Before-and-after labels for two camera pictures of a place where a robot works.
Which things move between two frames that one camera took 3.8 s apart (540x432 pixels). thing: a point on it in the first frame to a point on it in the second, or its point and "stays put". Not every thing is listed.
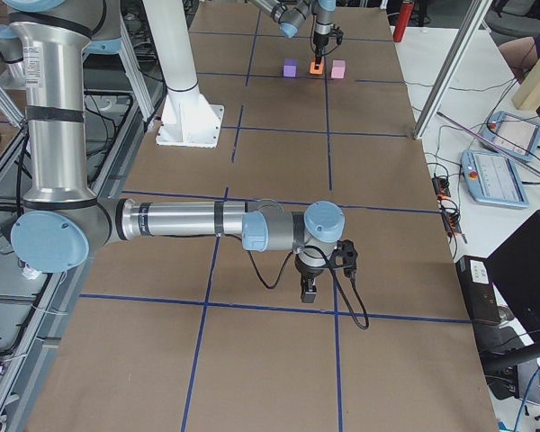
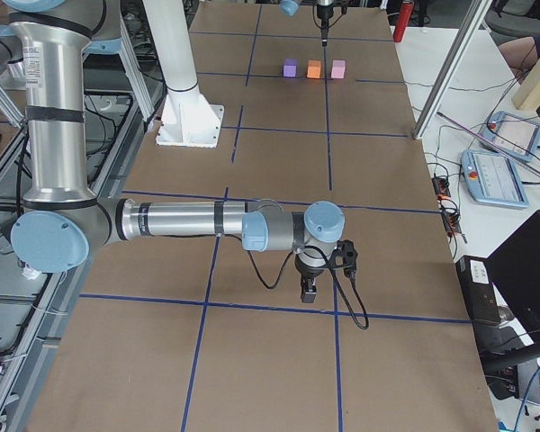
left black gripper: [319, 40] to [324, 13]
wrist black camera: [346, 256] stays put
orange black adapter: [441, 186] stays put
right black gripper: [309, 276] stays put
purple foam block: [290, 67] stays put
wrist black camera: [338, 33] to [344, 6]
